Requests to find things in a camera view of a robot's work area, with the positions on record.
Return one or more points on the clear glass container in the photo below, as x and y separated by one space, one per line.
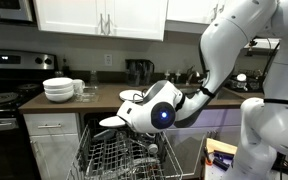
88 95

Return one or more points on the chrome sink faucet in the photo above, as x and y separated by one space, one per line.
191 72

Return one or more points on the stainless steel stove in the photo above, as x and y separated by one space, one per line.
21 77

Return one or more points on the microwave oven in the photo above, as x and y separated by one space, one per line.
17 11

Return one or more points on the wooden board with tools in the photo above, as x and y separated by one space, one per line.
219 156

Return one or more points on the stack of white bowls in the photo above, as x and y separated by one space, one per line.
58 89

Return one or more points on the white upper cabinet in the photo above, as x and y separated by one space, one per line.
136 19

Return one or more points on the clear glass bottle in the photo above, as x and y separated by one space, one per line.
93 79

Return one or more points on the white top plate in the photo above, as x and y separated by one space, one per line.
112 122

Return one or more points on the dishwasher wire rack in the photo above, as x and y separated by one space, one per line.
121 154

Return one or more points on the white wall outlet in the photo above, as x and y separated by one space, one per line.
108 60

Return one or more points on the kitchen sink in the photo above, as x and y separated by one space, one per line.
222 94

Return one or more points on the white lower cabinet drawer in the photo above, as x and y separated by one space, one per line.
51 123

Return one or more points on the white plate pile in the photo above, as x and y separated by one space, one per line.
131 95

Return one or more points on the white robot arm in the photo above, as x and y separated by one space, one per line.
264 121

